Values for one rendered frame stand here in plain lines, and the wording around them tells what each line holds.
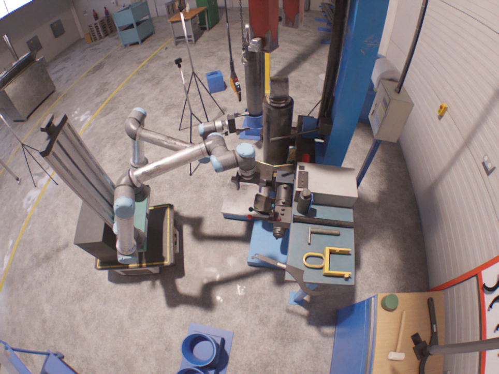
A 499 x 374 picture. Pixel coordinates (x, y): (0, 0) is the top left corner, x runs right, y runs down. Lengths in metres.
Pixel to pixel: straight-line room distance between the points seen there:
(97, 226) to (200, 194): 1.37
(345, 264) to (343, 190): 0.46
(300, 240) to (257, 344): 1.28
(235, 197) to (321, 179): 1.35
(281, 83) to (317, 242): 1.00
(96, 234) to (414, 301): 2.48
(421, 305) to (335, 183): 1.05
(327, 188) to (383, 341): 1.06
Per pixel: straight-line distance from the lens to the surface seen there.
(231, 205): 2.61
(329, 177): 1.56
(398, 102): 1.82
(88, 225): 2.27
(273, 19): 1.18
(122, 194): 1.27
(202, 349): 2.30
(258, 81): 3.02
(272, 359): 2.40
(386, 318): 1.64
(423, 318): 1.80
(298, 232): 1.46
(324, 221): 1.48
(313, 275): 1.38
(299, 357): 2.42
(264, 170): 1.77
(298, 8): 1.49
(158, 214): 2.57
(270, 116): 1.60
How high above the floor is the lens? 2.38
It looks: 55 degrees down
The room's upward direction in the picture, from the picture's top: 5 degrees counter-clockwise
